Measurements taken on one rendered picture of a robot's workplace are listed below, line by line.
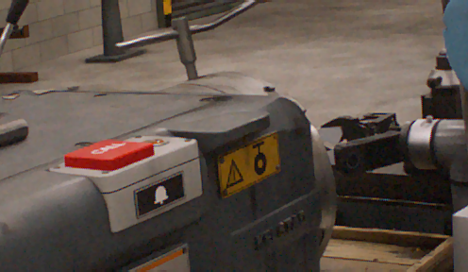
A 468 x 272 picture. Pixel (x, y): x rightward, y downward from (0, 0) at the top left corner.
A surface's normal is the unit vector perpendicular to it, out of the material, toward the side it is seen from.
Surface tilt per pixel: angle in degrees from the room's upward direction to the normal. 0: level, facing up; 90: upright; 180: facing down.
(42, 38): 90
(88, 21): 90
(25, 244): 84
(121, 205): 90
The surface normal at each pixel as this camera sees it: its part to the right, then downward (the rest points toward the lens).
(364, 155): 0.32, 0.20
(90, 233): 0.79, 0.07
